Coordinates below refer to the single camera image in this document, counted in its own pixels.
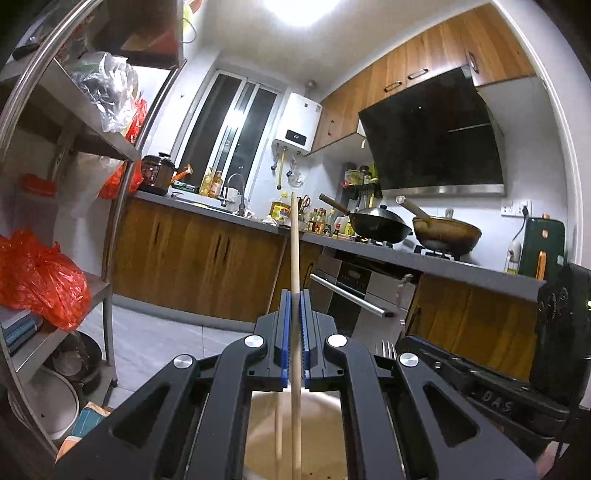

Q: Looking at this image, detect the red hanging plastic bag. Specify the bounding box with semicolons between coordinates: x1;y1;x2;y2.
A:
98;96;147;200

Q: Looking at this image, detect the red plastic bag on shelf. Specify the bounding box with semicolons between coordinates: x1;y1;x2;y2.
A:
1;228;92;332

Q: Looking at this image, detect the stainless steel shelf rack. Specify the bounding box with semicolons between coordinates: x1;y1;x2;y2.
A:
1;1;185;462

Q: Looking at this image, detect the kitchen window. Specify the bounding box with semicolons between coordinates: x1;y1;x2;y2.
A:
172;70;281;199

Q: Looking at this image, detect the kitchen faucet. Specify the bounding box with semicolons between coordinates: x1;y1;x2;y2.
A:
221;173;246;217

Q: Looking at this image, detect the white water heater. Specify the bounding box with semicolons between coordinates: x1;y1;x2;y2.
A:
273;92;322;155

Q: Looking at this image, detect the green air fryer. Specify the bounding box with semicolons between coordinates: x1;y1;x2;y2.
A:
518;214;565;281

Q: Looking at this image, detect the wall power socket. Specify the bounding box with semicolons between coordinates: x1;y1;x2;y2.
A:
500;199;533;218

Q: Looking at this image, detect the black range hood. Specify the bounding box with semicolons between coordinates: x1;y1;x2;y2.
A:
359;65;506;196

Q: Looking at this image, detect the yellow oil bottle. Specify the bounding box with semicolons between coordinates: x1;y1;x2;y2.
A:
270;191;291;225

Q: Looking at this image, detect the clear crumpled plastic bag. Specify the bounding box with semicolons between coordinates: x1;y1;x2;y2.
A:
65;52;139;133

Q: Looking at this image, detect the black wok with lid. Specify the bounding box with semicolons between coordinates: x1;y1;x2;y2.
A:
318;194;412;244

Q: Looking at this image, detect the patterned teal beige table mat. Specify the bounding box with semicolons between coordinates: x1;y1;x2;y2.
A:
55;402;112;461

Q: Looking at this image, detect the built-in steel oven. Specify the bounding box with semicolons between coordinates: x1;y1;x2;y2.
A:
308;251;419;354

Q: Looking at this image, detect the brown wok with handle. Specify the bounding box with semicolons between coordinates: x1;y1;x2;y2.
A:
396;195;482;260

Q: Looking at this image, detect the white floral ceramic utensil holder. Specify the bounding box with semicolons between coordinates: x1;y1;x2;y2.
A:
241;391;350;480

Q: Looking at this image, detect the dark red rice cooker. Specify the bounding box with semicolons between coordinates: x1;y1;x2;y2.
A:
138;152;176;196

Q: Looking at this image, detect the wooden chopstick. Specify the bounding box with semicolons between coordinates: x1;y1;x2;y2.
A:
264;234;290;462
290;192;301;480

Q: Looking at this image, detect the silver metal fork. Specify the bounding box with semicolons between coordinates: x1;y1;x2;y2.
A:
374;274;415;358

